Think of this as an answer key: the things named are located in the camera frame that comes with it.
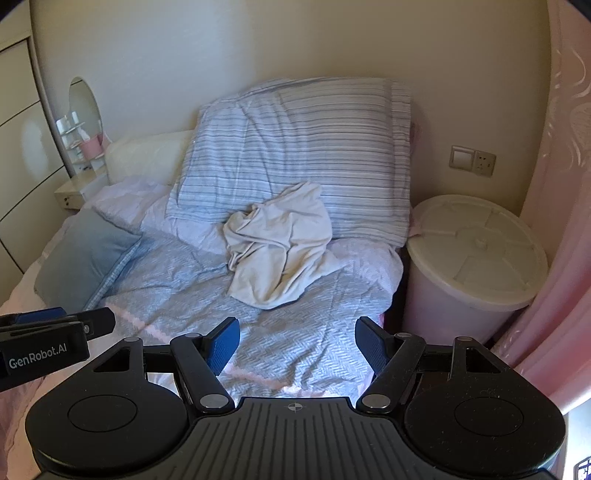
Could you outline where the round wall mirror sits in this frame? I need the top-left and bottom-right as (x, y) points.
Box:
(68, 77), (102, 137)

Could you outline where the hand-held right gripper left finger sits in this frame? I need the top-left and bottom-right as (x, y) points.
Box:
(92, 316), (242, 412)

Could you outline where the pink fluffy blanket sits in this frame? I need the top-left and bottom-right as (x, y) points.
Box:
(0, 222), (181, 467)

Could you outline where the white plastic bucket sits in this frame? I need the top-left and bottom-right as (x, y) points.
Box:
(403, 231), (536, 344)

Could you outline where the cream garment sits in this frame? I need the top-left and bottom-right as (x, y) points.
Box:
(223, 181), (345, 310)

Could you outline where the light blue textured quilt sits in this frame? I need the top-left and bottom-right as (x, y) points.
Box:
(85, 231), (398, 400)

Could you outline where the white tiered organizer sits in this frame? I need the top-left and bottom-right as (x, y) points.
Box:
(55, 113), (110, 179)

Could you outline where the beige wall socket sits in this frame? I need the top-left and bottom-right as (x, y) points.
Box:
(472, 151), (498, 178)

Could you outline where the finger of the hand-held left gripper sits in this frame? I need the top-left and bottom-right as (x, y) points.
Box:
(65, 308), (116, 342)
(0, 307), (68, 329)

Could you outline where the beige wall switch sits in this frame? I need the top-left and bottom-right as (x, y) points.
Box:
(450, 144), (475, 171)

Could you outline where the white pillow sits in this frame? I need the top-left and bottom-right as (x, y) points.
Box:
(106, 130), (195, 186)

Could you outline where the pink patterned curtain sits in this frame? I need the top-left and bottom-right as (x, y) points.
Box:
(501, 0), (591, 416)

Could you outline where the white round bucket lid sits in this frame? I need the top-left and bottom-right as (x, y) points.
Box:
(406, 194), (550, 311)

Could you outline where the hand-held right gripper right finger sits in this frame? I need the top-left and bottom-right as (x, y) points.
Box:
(355, 316), (504, 414)

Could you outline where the white wardrobe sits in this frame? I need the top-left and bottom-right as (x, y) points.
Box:
(0, 9), (77, 278)

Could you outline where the white bedside shelf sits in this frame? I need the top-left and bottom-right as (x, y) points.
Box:
(54, 177), (110, 210)

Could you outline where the striped blue pillow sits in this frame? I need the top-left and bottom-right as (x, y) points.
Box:
(165, 78), (413, 247)

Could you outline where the pink cup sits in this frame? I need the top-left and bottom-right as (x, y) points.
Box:
(80, 136), (105, 160)

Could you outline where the small plain blue pillow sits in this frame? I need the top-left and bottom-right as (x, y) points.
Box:
(34, 209), (144, 311)

